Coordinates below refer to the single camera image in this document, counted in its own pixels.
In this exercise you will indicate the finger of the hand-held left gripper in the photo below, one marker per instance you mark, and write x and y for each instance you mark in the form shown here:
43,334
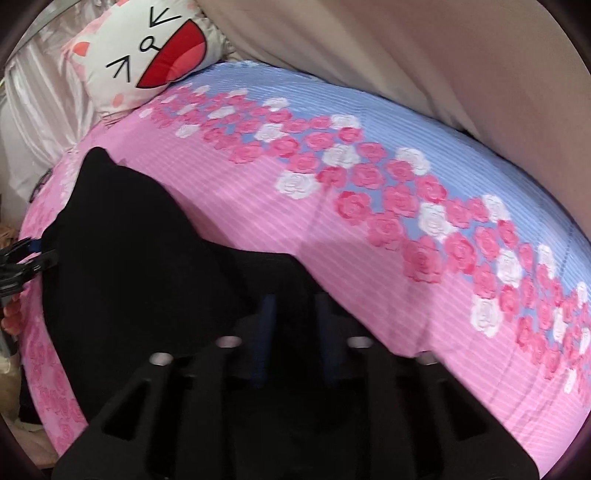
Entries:
32,270
25,247

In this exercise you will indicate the cat face print pillow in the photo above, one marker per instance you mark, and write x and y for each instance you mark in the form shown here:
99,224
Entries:
138,50

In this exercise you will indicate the pale pink satin cloth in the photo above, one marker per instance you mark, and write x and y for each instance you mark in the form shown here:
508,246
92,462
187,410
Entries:
41,106

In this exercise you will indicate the pink and blue floral bedspread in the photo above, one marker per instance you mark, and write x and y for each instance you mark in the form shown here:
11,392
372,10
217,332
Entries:
286,221

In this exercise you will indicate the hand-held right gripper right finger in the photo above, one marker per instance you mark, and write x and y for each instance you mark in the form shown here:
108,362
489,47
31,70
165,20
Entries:
328,332

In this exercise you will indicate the black eyeglasses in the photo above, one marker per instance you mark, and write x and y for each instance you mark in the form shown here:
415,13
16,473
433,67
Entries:
40,183

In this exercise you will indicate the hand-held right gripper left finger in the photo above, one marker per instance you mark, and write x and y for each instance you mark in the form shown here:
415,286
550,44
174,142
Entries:
266,332

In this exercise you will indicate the beige cloth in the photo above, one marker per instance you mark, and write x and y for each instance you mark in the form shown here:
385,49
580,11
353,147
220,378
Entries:
415,50

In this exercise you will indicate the black pants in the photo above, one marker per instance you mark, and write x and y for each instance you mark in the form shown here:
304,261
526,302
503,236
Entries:
138,277

